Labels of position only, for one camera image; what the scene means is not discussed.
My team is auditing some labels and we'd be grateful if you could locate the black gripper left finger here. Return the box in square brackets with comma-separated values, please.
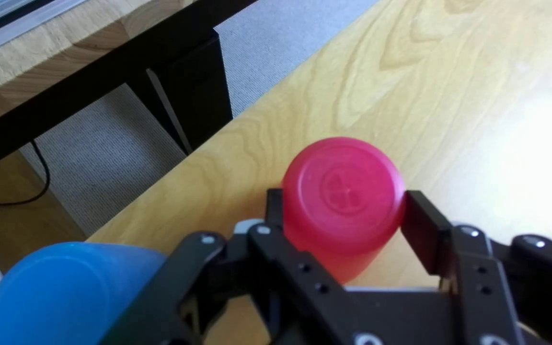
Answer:
[247, 187, 380, 345]

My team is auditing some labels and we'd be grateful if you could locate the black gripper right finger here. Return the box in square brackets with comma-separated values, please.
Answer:
[401, 189, 525, 345]

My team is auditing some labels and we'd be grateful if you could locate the pink plastic cup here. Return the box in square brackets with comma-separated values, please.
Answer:
[282, 137, 404, 281]

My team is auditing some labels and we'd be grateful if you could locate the blue plastic cup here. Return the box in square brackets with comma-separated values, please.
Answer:
[0, 241, 165, 345]

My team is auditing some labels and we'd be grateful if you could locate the wooden dresser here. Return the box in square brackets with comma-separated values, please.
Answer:
[86, 0, 552, 345]

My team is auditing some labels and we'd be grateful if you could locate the black desk frame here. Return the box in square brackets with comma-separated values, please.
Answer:
[0, 0, 255, 158]

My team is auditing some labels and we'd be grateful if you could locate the thin black cable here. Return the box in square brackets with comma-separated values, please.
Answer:
[0, 137, 54, 218]

